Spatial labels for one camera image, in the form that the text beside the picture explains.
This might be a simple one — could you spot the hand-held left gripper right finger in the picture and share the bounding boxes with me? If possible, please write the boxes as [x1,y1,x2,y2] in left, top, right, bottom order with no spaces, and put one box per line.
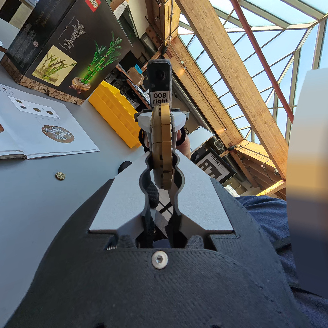
[172,150,234,246]

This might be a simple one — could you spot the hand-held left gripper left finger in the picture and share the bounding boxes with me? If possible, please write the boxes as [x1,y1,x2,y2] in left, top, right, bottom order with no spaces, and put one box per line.
[88,151,154,247]

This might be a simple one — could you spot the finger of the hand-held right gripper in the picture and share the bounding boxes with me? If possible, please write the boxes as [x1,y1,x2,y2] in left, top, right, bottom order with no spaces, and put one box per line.
[170,113,186,134]
[138,113,154,140]

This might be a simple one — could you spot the round tan lego base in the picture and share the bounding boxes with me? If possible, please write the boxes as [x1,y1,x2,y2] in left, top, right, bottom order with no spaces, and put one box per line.
[151,105,173,190]

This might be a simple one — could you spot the black lego set box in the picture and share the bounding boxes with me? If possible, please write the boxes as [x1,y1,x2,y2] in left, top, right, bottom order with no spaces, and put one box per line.
[1,0,134,106]

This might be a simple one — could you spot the lego instruction booklet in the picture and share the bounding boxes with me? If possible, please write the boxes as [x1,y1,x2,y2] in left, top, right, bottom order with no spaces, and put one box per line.
[0,83,100,160]

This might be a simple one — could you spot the person's right hand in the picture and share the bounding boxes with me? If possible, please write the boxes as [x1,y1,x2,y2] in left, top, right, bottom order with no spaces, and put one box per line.
[177,132,192,160]

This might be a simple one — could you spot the white board panel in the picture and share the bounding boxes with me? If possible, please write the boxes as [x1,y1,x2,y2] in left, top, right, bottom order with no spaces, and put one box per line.
[191,126,215,153]

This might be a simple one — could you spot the yellow plastic bin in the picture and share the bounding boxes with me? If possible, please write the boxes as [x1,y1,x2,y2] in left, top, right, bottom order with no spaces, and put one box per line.
[88,81,150,148]

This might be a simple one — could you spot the black framed marker sign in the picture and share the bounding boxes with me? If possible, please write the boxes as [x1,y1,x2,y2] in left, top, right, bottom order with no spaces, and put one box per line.
[194,151,237,184]

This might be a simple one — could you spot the person's dark blue shirt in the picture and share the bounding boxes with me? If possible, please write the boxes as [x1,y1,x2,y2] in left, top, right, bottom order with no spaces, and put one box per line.
[235,195,328,328]

